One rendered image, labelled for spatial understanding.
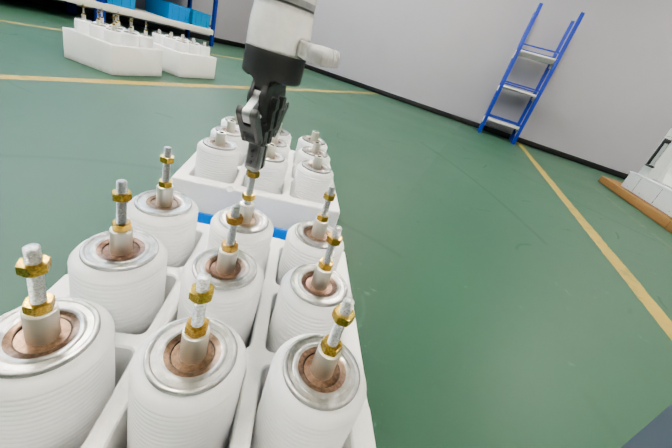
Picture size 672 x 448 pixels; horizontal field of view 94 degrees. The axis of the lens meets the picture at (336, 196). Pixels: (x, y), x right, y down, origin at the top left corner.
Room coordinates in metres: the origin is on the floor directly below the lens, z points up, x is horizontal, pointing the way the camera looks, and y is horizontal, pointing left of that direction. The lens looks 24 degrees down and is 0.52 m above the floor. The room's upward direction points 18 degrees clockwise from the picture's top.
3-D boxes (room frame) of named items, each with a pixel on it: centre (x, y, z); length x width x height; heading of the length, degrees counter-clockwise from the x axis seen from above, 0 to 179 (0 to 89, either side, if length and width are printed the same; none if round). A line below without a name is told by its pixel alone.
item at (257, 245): (0.42, 0.13, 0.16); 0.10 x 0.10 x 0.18
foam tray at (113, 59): (2.14, 1.71, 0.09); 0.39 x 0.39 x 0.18; 79
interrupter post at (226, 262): (0.30, 0.10, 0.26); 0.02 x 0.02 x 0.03
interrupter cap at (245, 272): (0.30, 0.10, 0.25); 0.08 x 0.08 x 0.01
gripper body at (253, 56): (0.42, 0.13, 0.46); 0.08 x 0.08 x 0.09
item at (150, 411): (0.19, 0.08, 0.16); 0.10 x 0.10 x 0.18
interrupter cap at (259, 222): (0.42, 0.13, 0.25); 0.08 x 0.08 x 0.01
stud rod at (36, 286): (0.16, 0.19, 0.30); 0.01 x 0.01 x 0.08
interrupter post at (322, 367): (0.21, -0.04, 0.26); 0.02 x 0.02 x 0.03
